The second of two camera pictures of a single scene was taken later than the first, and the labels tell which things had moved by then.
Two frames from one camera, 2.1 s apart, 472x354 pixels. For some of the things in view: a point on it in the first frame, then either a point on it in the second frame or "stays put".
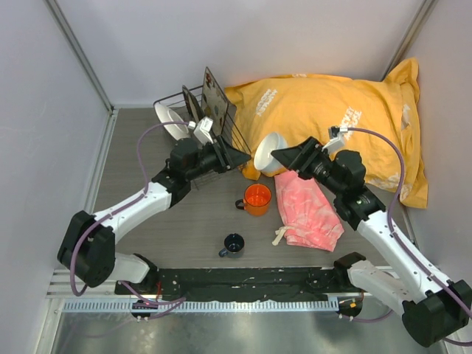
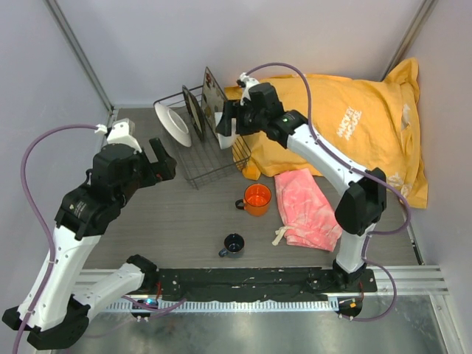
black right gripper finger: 302,158 to 224,127
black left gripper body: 208,160 to 143,176
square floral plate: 214,104 stays put
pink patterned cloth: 309,217 stays put
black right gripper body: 323,171 to 248,122
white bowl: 263,159 to 226,141
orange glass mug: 256,200 stays put
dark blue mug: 233,243 stays put
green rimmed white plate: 178,131 stays put
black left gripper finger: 228,155 to 164,168
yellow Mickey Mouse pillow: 378,119 stays put
